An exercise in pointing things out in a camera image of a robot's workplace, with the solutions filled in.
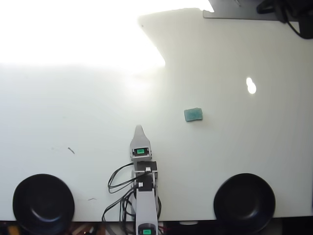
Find blue foam cube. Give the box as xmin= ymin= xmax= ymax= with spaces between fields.
xmin=183 ymin=107 xmax=204 ymax=122

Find black round bowl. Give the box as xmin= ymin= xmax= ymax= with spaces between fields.
xmin=213 ymin=173 xmax=276 ymax=235
xmin=12 ymin=173 xmax=75 ymax=235

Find black cable loop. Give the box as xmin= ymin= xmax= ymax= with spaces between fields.
xmin=283 ymin=14 xmax=302 ymax=38

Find black servo cable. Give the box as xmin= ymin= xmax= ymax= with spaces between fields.
xmin=102 ymin=188 xmax=138 ymax=223
xmin=108 ymin=162 xmax=147 ymax=194

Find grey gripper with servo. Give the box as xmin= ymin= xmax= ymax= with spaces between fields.
xmin=130 ymin=124 xmax=154 ymax=162

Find black device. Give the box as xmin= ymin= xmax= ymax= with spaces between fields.
xmin=256 ymin=0 xmax=313 ymax=40

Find grey metal stand base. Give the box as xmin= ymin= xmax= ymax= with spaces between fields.
xmin=202 ymin=0 xmax=289 ymax=23

